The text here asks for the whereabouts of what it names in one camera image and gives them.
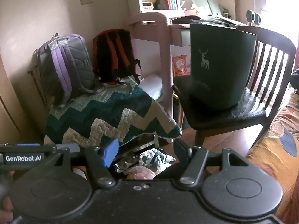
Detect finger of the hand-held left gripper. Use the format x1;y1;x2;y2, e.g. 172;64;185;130
56;144;81;155
0;143;58;153

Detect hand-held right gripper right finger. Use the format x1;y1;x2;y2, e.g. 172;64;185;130
174;139;250;188

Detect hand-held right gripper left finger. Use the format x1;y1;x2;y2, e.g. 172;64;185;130
48;139;119;188

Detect dark green deer-print bin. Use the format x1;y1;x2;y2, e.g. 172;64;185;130
189;22;258;111

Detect floral cloth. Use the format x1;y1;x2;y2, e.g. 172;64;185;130
114;148;177;175

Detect pink cloth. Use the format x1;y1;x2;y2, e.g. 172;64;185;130
124;166;156;180

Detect dark wooden chair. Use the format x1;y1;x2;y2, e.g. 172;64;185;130
173;26;297;146

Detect teal zigzag quilt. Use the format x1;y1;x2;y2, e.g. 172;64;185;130
43;76;183;147

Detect white paper stack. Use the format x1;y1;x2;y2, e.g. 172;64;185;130
139;73;163;101

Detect pink desk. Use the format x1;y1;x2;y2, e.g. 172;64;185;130
123;12;248;143

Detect purple grey backpack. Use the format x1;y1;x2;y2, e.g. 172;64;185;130
28;33;103;109

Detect orange snack bag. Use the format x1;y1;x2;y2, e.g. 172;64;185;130
172;55;188;77

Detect orange printed bedsheet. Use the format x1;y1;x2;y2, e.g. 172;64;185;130
245;89;299;224

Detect black orange backpack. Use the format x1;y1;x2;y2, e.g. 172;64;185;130
93;29;142;84

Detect dark cloth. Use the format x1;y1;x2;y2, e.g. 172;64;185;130
290;68;299;87

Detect green book stand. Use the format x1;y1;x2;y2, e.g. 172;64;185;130
190;0;222;17

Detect window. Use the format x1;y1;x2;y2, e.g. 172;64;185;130
236;0;299;98

